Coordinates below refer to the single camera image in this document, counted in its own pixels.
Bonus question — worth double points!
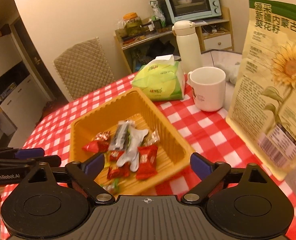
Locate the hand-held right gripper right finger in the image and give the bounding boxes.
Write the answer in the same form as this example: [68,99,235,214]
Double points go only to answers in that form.
[181,152,273,204]

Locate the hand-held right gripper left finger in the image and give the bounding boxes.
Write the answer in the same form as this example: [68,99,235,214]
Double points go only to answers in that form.
[22,152,115,204]

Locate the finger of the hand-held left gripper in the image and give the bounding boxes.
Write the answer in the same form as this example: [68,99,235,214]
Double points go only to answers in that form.
[0,147,45,159]
[0,155,62,168]

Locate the red pyramid candy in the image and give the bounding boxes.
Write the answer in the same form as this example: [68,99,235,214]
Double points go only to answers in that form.
[82,140,110,153]

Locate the dark red printed candy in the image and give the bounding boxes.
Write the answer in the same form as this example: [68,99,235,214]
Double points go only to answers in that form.
[107,164,131,180]

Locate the small shiny red candy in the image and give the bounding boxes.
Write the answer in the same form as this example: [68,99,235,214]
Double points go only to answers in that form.
[95,131,111,143]

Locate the black snack packet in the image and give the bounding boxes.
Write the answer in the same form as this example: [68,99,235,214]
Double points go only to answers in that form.
[108,120,135,152]

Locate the silver white snack packet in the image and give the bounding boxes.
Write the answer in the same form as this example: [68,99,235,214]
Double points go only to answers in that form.
[116,127,149,173]

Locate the red square snack packet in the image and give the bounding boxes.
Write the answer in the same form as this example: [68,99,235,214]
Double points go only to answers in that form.
[136,144,159,181]

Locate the orange plastic tray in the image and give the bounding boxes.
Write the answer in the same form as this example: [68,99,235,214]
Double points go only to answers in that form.
[70,87,196,197]

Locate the red checkered tablecloth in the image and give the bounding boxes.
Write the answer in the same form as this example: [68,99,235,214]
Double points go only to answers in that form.
[0,71,292,239]

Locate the white cabinet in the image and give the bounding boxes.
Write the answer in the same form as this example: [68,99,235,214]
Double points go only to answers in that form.
[0,30,51,145]

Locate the white mug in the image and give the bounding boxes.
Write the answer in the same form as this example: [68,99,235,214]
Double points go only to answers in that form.
[186,67,226,112]

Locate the green tissue pack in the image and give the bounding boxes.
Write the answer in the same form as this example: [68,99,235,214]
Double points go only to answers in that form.
[132,54,186,102]

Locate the sunflower seed bag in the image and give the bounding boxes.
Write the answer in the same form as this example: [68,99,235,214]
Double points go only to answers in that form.
[225,0,296,180]

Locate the crumpled clear plastic bag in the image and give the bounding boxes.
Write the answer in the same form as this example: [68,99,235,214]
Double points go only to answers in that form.
[213,60,242,84]

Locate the chair with quilted cover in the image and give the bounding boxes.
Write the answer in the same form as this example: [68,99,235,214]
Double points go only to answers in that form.
[53,37,116,102]

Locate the wooden shelf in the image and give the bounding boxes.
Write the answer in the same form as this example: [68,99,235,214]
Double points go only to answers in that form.
[114,6,234,74]

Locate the white thermos bottle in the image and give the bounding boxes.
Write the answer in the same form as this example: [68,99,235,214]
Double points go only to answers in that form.
[172,20,202,75]

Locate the black bag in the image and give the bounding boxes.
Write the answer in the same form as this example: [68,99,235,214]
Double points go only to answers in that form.
[145,39,176,60]

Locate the white drawer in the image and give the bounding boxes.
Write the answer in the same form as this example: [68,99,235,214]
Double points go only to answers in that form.
[202,32,233,52]

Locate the glass jar with orange lid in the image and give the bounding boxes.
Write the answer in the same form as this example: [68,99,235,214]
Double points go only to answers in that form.
[122,12,143,37]

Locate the green white bag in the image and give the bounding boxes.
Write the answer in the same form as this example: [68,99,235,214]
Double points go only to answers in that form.
[150,0,166,28]

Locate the light blue toaster oven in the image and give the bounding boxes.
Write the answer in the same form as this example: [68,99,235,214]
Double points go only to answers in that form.
[153,0,222,25]

